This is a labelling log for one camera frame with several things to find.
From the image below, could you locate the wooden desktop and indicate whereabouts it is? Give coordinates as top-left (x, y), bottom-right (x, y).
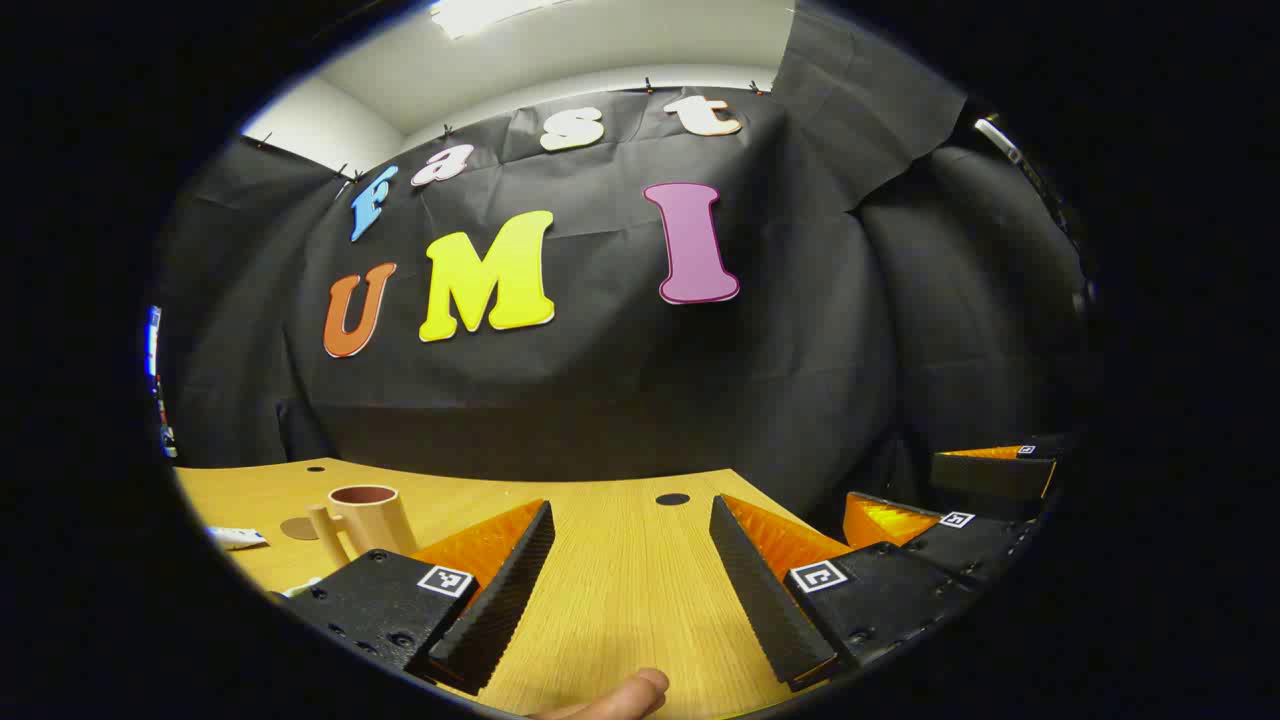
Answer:
top-left (175, 458), bottom-right (871, 720)

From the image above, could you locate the black backdrop cloth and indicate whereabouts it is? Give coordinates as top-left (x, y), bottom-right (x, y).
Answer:
top-left (160, 5), bottom-right (1091, 521)

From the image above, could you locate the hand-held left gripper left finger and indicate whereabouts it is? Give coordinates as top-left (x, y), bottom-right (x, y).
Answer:
top-left (285, 499), bottom-right (556, 697)

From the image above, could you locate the beige cup with handle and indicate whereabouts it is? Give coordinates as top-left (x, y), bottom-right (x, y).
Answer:
top-left (307, 485), bottom-right (419, 571)

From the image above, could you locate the ceiling light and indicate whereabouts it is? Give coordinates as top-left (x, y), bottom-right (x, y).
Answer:
top-left (430, 0), bottom-right (566, 41)

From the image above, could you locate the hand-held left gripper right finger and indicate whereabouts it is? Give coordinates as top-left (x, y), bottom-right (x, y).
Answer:
top-left (708, 493), bottom-right (986, 693)

